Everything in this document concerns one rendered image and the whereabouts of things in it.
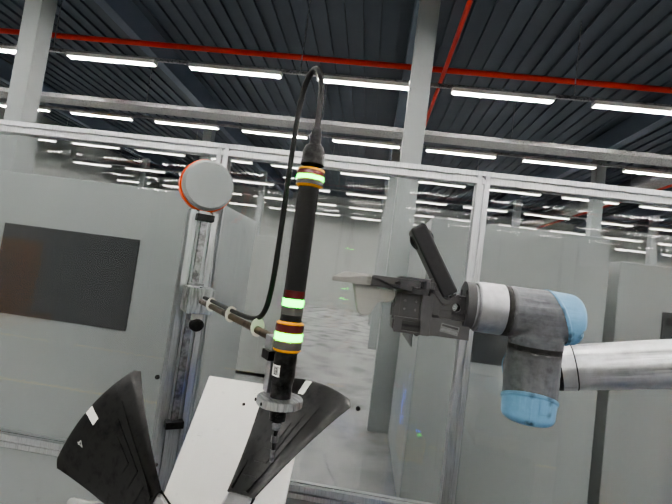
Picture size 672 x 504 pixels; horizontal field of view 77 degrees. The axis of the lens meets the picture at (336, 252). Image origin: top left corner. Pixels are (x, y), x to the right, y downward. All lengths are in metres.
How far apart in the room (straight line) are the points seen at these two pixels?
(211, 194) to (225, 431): 0.66
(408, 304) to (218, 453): 0.64
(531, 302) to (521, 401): 0.14
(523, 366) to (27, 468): 1.60
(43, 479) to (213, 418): 0.83
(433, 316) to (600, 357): 0.29
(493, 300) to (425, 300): 0.09
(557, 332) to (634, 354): 0.18
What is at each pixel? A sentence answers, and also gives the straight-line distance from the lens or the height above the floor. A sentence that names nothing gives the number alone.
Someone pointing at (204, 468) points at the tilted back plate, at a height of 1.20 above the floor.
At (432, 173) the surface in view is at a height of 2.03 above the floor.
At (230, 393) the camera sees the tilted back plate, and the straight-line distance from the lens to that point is 1.15.
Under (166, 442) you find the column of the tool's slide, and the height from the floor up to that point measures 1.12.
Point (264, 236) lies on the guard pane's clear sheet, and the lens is 1.42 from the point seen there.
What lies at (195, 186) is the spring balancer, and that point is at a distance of 1.32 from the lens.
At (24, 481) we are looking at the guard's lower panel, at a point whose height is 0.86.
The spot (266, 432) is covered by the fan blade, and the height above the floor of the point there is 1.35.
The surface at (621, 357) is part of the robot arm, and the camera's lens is 0.82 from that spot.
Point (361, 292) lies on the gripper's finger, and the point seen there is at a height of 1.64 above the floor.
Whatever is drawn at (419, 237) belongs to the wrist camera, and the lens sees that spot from 0.64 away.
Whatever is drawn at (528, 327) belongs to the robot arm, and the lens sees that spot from 0.66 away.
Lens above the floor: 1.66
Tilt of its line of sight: 3 degrees up
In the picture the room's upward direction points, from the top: 8 degrees clockwise
